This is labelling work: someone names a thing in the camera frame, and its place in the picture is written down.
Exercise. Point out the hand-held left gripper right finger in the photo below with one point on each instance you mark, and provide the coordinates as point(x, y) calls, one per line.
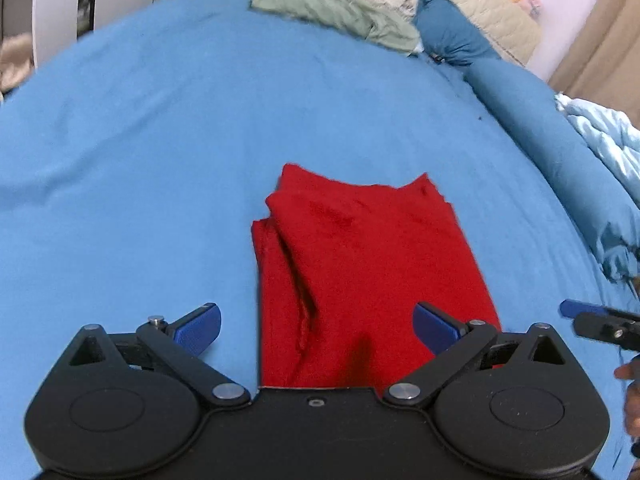
point(435, 327)

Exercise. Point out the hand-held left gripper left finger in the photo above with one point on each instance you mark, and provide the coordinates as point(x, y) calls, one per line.
point(197, 330)

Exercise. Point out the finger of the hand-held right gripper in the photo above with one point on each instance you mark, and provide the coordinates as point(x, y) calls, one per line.
point(600, 324)

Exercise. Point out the red knit sweater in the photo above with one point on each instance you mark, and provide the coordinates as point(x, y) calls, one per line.
point(360, 270)

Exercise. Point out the person's right hand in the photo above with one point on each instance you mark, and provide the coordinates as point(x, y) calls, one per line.
point(627, 372)

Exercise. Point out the blue bed sheet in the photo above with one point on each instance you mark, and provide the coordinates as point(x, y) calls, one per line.
point(150, 160)

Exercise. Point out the light blue duvet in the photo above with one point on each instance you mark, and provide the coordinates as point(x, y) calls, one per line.
point(610, 135)

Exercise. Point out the beige curtain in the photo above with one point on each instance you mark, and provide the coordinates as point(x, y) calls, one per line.
point(600, 40)

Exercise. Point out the teal pillow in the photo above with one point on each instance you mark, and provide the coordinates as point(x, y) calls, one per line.
point(445, 30)

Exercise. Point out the green folded cloth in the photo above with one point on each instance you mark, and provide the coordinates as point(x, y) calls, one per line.
point(340, 12)

